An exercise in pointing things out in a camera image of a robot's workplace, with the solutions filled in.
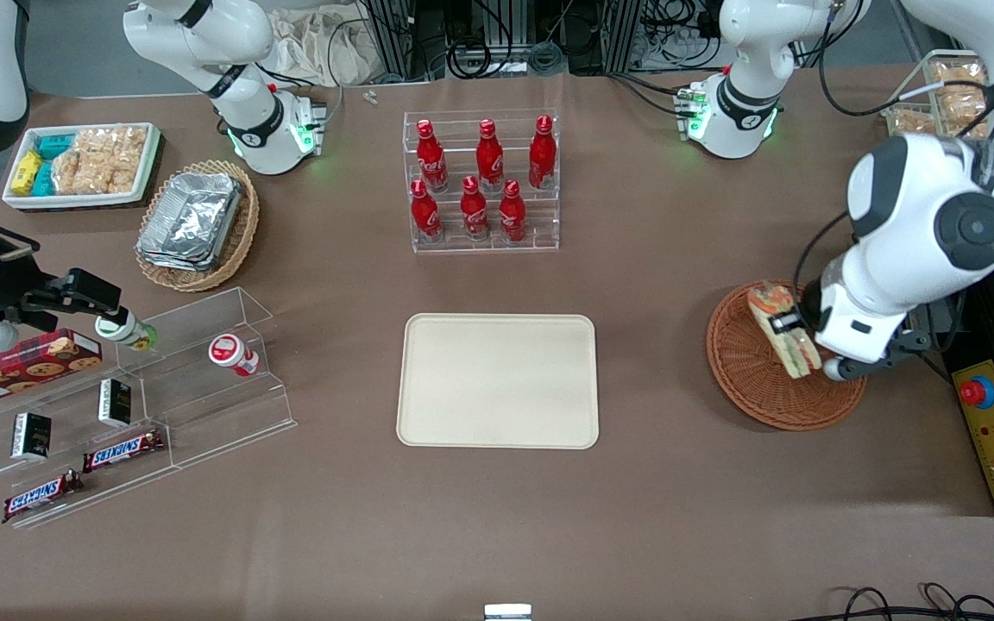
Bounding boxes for white snack tray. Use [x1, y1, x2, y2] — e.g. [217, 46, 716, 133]
[3, 122, 161, 210]

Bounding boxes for clear bag of fried snacks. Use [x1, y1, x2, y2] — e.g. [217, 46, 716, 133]
[889, 108, 936, 138]
[933, 60, 989, 92]
[937, 86, 991, 138]

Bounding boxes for stacked aluminium foil trays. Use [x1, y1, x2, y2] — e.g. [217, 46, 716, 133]
[136, 171, 244, 273]

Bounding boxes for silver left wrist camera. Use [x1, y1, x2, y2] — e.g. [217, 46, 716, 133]
[822, 331, 934, 383]

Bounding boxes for small black box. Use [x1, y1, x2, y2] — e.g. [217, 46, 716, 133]
[11, 412, 53, 461]
[98, 379, 134, 430]

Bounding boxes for clear acrylic step shelf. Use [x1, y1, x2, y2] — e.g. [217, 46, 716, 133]
[0, 287, 298, 530]

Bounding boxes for white wire rack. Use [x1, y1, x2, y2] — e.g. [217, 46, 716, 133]
[882, 49, 994, 141]

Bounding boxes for brown wicker basket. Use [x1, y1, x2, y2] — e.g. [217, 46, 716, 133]
[706, 280, 868, 431]

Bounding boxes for aluminium frame with cables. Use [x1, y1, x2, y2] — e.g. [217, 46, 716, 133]
[363, 0, 646, 81]

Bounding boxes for green drink bottle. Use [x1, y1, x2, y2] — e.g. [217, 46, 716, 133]
[94, 310, 158, 353]

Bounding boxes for red tartan cookie box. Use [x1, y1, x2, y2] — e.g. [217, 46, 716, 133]
[0, 329, 104, 411]

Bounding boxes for clear acrylic bottle rack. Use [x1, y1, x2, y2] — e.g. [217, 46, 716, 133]
[402, 110, 561, 254]

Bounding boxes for yellow snack pack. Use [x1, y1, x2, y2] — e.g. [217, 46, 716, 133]
[11, 151, 43, 196]

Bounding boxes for red cola bottle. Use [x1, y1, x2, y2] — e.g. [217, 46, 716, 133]
[529, 115, 558, 191]
[416, 119, 450, 193]
[460, 176, 492, 243]
[499, 179, 528, 243]
[411, 179, 444, 243]
[475, 119, 505, 193]

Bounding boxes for snickers chocolate bar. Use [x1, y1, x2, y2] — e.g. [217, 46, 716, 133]
[2, 470, 85, 524]
[82, 430, 167, 474]

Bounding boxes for clear bags of rice crackers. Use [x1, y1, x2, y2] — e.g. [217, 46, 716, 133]
[52, 127, 149, 196]

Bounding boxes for beige cloth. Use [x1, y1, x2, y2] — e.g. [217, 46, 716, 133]
[268, 7, 377, 88]

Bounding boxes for red capped white bottle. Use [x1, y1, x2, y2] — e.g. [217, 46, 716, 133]
[208, 334, 261, 378]

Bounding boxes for cream plastic tray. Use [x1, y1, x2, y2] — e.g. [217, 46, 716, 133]
[396, 313, 600, 450]

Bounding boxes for black floor cables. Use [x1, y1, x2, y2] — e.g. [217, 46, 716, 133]
[812, 583, 994, 621]

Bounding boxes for triangle sandwich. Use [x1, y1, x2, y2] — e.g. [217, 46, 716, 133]
[746, 282, 824, 381]

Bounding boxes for light wicker oval basket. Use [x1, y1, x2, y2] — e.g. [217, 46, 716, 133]
[135, 160, 261, 293]

